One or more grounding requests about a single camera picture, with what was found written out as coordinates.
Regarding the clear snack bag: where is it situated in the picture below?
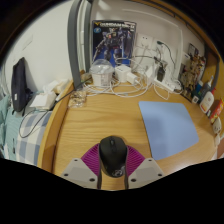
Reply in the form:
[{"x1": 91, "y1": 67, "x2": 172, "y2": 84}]
[{"x1": 67, "y1": 89, "x2": 88, "y2": 109}]

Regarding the golden robot model figure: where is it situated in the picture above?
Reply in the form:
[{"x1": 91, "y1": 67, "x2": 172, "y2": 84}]
[{"x1": 181, "y1": 54, "x2": 207, "y2": 101}]

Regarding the blue mouse pad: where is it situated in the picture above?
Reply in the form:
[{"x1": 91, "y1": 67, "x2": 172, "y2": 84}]
[{"x1": 138, "y1": 100, "x2": 200, "y2": 162}]

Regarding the checkered blue bed blanket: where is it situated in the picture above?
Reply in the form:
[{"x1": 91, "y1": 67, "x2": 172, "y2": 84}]
[{"x1": 0, "y1": 94, "x2": 54, "y2": 167}]

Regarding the grey metal frame post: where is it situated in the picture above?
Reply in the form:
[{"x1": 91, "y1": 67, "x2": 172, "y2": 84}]
[{"x1": 67, "y1": 0, "x2": 94, "y2": 90}]

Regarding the blue bottle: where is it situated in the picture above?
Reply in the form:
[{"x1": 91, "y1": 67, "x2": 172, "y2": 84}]
[{"x1": 194, "y1": 80, "x2": 204, "y2": 96}]

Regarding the white power strip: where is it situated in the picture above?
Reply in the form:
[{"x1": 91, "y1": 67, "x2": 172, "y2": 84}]
[{"x1": 152, "y1": 78, "x2": 176, "y2": 94}]

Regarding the clear dome-lid cup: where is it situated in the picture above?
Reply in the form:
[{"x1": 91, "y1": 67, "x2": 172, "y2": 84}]
[{"x1": 89, "y1": 59, "x2": 115, "y2": 88}]

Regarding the black hanging bag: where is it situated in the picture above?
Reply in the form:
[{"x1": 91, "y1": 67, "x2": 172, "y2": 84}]
[{"x1": 10, "y1": 57, "x2": 33, "y2": 113}]

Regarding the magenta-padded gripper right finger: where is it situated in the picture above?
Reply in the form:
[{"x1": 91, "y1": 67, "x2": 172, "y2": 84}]
[{"x1": 123, "y1": 144, "x2": 165, "y2": 190}]

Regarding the black cable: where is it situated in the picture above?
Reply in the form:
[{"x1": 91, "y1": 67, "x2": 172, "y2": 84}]
[{"x1": 18, "y1": 83, "x2": 84, "y2": 139}]

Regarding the white wall socket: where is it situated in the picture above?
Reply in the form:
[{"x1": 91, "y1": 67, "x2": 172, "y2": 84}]
[{"x1": 134, "y1": 33, "x2": 154, "y2": 51}]

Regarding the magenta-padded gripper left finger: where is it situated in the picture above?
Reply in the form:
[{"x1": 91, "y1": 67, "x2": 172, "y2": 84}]
[{"x1": 60, "y1": 143, "x2": 103, "y2": 190}]

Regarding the black plug adapter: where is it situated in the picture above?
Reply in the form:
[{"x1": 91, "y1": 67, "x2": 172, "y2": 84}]
[{"x1": 155, "y1": 66, "x2": 167, "y2": 83}]

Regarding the white charger block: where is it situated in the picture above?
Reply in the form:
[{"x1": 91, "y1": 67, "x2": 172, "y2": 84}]
[{"x1": 114, "y1": 64, "x2": 131, "y2": 84}]

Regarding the black computer mouse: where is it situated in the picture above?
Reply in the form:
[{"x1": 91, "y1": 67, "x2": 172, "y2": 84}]
[{"x1": 98, "y1": 135, "x2": 129, "y2": 179}]

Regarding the white tissue pack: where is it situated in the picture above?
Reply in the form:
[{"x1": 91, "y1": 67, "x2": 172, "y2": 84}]
[{"x1": 29, "y1": 90, "x2": 58, "y2": 111}]

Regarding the robot model kit box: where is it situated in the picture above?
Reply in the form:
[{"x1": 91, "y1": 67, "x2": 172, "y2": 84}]
[{"x1": 91, "y1": 19, "x2": 138, "y2": 68}]

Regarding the white lotion pump bottle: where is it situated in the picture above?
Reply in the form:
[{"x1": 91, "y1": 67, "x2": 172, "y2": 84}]
[{"x1": 199, "y1": 87, "x2": 217, "y2": 114}]

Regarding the white mug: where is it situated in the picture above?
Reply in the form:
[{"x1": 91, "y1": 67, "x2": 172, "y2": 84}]
[{"x1": 211, "y1": 116, "x2": 223, "y2": 135}]

